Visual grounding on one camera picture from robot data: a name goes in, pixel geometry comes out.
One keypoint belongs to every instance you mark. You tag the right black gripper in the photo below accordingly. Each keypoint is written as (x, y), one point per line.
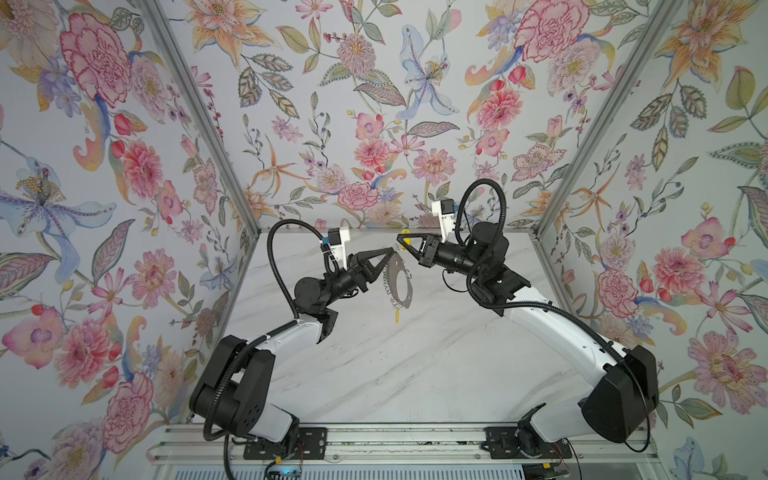
(432, 252)

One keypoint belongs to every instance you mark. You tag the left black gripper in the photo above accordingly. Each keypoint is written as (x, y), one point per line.
(357, 273)

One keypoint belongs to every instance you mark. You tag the yellow key tag front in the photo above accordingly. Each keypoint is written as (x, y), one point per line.
(405, 234)

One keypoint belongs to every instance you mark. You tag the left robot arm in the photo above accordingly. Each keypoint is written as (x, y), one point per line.
(232, 395)

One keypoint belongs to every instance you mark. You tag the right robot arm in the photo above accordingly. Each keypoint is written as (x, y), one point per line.
(623, 380)

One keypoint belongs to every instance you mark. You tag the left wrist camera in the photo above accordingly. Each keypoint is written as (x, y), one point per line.
(334, 244)

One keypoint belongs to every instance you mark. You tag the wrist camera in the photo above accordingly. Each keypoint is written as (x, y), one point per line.
(445, 211)
(334, 244)

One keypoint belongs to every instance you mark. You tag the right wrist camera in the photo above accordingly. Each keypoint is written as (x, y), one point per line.
(445, 211)

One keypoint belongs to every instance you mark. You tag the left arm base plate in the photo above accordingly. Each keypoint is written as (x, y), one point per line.
(302, 443)

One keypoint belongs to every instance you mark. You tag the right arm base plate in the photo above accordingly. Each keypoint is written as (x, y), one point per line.
(511, 442)

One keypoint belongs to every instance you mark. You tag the aluminium mounting rail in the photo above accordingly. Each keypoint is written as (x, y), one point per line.
(406, 443)

